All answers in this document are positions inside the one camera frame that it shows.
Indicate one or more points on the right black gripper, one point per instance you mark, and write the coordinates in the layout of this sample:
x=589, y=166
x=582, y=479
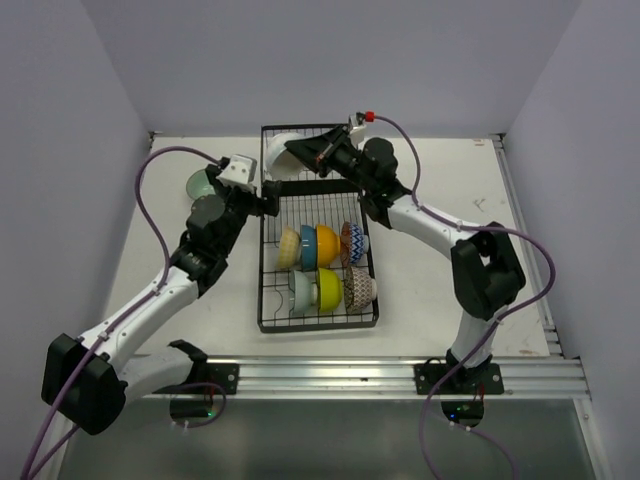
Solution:
x=319, y=150

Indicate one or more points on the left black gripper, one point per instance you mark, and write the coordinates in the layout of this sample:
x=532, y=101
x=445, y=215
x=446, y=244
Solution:
x=268, y=203

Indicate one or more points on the white ceramic bowl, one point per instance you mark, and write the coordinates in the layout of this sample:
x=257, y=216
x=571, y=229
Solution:
x=279, y=163

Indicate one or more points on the mint green floral bowl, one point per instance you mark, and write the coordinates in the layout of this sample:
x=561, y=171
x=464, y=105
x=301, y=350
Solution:
x=198, y=185

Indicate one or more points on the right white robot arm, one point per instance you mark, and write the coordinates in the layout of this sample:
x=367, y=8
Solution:
x=487, y=274

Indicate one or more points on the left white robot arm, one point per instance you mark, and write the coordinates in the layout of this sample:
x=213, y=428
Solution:
x=90, y=379

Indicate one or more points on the blue ceramic bowl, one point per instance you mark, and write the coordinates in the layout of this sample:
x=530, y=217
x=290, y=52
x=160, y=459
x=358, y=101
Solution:
x=308, y=255

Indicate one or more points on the yellow checkered bowl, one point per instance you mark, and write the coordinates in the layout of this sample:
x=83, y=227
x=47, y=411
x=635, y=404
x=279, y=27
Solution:
x=288, y=249

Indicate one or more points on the orange ceramic bowl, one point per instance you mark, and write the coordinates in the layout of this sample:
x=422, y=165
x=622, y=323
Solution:
x=328, y=245

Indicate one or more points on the blue zigzag patterned bowl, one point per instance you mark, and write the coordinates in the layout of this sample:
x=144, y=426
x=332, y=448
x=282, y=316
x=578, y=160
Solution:
x=354, y=243

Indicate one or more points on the pale grey-green bowl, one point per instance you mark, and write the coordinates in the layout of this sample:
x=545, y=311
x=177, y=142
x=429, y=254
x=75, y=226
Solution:
x=303, y=293

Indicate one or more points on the lime yellow bowl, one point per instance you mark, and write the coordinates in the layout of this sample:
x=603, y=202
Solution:
x=330, y=290

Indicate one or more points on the brown scale patterned bowl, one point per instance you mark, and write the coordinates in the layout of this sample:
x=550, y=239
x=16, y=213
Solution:
x=360, y=289

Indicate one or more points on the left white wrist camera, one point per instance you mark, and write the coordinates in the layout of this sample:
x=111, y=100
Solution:
x=239, y=172

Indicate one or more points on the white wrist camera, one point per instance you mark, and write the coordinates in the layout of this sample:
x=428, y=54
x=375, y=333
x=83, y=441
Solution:
x=357, y=125
x=239, y=172

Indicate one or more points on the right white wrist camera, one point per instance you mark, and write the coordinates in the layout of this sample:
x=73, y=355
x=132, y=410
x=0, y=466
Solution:
x=357, y=125

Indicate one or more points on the black wire dish rack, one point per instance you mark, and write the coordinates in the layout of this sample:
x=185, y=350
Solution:
x=316, y=268

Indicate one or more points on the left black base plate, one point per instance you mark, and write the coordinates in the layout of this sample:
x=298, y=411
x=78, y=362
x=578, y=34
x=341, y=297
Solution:
x=222, y=375

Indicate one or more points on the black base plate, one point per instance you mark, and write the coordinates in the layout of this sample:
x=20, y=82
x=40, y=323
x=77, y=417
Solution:
x=222, y=375
x=486, y=378

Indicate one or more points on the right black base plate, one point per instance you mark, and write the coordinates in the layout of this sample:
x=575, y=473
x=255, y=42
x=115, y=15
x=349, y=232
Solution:
x=486, y=378

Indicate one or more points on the aluminium mounting rail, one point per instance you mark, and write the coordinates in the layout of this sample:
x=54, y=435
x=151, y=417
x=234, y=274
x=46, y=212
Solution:
x=300, y=377

